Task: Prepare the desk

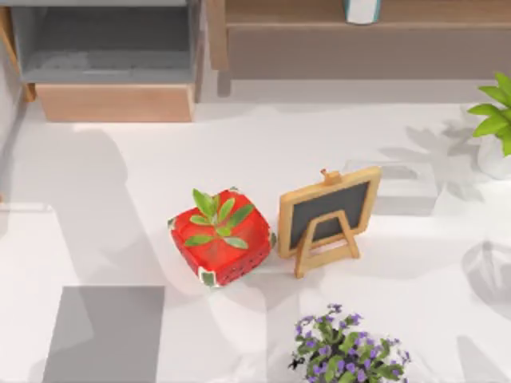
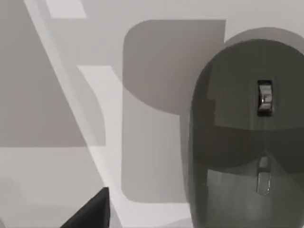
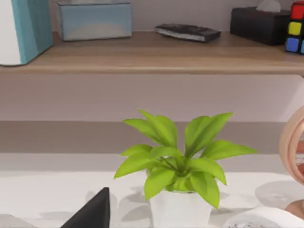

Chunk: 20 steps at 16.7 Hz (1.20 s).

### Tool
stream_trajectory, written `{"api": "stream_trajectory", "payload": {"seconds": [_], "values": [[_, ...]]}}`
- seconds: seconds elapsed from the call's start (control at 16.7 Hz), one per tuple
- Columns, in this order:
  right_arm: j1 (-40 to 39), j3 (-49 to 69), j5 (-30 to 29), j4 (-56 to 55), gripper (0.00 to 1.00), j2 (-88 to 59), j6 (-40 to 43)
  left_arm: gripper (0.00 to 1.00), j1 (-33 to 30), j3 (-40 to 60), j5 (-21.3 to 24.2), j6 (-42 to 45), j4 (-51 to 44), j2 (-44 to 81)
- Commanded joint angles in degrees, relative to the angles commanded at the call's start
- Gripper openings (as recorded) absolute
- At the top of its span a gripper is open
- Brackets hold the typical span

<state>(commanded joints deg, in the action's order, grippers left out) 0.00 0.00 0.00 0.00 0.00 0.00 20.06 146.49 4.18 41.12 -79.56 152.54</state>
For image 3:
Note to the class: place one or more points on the white plate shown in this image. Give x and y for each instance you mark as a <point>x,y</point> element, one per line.
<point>261,219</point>

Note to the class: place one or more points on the black tissue box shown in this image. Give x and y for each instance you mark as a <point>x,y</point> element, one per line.
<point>259,25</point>

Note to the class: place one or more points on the green plant in white pot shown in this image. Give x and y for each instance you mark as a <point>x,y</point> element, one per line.
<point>178,166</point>

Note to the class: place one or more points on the teal and white box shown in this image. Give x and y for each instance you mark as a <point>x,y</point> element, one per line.
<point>28,26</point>

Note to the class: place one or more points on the light blue box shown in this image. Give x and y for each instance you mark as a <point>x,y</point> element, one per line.
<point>95,20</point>

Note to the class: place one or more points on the wooden shelf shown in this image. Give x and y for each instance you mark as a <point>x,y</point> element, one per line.
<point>152,57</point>

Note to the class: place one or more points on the colourful puzzle cube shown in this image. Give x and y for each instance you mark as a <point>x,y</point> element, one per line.
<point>295,29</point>

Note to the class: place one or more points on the black remote control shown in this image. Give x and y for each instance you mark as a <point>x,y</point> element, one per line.
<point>187,32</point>

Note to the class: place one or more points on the round pink mirror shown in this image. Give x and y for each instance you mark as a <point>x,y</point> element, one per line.
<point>292,152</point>

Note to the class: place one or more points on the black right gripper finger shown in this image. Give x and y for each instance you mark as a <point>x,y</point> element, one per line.
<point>95,211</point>

